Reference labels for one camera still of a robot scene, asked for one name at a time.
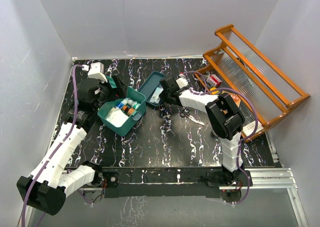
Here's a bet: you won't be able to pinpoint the blue white medicine box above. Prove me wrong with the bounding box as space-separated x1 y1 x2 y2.
116 98 130 109

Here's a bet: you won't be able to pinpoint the blue white blister card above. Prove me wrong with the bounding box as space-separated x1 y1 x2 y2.
149 87 163 104

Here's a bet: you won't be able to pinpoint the white medicine bottle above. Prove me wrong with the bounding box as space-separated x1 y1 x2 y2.
127 99 141 110

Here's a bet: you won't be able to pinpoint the brown medicine bottle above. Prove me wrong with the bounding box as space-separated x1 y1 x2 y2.
122 105 136 117

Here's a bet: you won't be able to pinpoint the white gauze pack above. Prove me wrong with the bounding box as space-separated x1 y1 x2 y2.
105 107 129 128

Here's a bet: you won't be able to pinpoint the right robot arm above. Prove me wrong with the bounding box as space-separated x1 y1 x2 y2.
159 76 245 186

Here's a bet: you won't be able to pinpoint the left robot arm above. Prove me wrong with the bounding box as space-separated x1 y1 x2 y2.
16 74 127 216

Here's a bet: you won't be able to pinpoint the green medicine box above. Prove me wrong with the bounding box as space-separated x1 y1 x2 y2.
97 74 146 137

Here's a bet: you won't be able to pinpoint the dark teal divider tray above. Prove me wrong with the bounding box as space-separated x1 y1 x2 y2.
138 71 166 109

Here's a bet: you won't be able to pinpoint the small metal scissors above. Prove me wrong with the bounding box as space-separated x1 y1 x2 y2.
179 108 205 126

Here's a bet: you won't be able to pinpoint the yellow small block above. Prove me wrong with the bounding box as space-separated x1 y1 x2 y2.
210 87 220 95

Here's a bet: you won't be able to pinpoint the red white small box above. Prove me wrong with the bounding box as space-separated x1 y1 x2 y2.
206 74 223 87

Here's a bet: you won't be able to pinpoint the orange patterned card pack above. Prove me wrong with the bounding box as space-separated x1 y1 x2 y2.
230 93 241 108

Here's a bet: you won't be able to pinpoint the orange wooden shelf rack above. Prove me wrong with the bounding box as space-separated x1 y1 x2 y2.
195 24 310 138

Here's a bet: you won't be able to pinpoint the white label box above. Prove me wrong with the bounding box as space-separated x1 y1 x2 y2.
242 121 264 136

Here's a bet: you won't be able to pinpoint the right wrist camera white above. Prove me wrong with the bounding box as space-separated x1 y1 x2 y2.
176 73 189 88

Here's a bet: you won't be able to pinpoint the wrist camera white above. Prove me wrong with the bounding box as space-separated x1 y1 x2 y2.
176 73 189 88
82 62 108 83

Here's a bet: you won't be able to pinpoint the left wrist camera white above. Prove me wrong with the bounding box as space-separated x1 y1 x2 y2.
82 62 108 83

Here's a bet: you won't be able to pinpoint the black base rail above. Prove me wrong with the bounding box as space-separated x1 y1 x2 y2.
74 165 253 199

